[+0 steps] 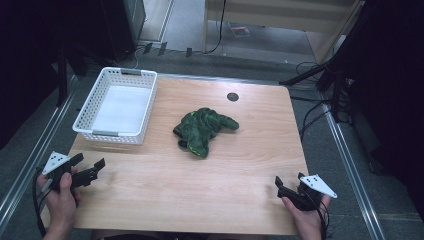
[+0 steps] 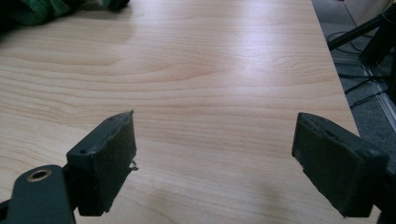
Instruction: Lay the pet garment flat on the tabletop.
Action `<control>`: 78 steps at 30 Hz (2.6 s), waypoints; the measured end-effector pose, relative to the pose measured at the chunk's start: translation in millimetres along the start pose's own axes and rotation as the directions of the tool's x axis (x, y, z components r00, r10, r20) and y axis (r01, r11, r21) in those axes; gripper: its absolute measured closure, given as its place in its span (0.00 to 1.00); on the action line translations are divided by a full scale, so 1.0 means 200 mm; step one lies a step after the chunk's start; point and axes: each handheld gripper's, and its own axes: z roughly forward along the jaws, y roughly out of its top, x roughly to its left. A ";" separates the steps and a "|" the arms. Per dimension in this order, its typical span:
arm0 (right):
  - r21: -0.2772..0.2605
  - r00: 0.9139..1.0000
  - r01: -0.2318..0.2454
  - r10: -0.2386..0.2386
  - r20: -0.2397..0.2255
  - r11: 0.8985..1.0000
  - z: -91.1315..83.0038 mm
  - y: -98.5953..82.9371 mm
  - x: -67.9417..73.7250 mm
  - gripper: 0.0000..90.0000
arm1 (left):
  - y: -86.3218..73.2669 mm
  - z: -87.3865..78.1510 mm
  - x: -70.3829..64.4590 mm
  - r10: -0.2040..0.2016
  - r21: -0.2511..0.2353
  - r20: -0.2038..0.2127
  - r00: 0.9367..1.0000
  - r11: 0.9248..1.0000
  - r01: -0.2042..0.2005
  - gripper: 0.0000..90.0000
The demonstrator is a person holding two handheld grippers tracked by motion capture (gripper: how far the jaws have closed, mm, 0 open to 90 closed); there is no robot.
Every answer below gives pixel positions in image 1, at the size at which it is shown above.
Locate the black cabinet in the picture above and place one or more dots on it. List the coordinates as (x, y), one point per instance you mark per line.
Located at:
(123, 26)

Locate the green cloth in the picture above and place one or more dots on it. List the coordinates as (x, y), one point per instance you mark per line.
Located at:
(200, 128)

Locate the red and green flat packet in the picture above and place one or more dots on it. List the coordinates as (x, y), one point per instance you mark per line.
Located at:
(240, 31)

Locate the dark floor bracket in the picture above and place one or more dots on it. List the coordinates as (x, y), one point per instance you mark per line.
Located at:
(189, 52)
(162, 48)
(147, 48)

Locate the white plastic basket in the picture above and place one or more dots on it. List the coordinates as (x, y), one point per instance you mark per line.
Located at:
(120, 106)

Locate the light wooden shelf unit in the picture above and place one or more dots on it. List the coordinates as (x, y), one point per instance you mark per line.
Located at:
(283, 16)

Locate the black metal stand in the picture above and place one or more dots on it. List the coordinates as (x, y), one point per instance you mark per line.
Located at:
(333, 66)

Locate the person's legs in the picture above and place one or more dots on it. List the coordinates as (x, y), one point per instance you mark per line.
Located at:
(133, 236)

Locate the metal floor rail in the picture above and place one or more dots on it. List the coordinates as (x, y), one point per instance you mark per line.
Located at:
(33, 156)
(353, 180)

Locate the person's right hand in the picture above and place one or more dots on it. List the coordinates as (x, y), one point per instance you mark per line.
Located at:
(308, 223)

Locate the dark curtain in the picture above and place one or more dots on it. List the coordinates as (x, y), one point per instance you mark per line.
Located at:
(393, 100)
(26, 66)

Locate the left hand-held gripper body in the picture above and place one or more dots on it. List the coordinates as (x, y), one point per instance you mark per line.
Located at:
(56, 166)

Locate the dark round table grommet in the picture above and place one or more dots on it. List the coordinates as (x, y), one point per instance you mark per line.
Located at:
(232, 97)

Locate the person's left hand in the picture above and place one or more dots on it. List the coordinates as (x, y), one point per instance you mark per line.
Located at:
(61, 203)

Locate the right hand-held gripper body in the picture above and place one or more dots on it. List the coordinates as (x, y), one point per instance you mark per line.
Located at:
(313, 191)

